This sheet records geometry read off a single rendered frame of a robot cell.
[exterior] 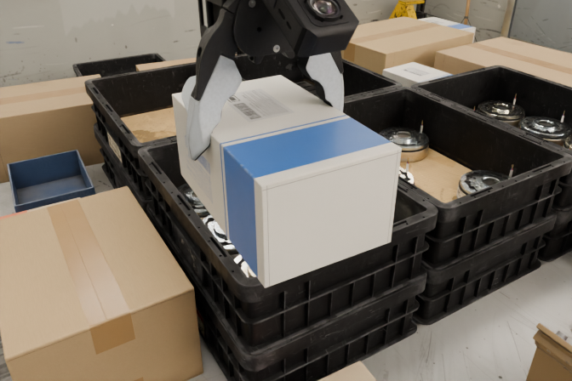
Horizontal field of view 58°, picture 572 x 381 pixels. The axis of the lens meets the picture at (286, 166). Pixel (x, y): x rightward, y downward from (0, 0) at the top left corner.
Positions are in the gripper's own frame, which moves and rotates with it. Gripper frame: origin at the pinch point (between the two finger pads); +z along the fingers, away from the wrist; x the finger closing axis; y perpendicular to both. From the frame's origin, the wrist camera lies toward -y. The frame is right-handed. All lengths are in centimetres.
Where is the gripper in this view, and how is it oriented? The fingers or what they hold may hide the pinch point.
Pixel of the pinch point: (273, 145)
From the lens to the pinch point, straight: 46.1
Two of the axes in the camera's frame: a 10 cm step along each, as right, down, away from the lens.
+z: 0.1, 8.8, 4.7
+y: -4.7, -4.2, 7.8
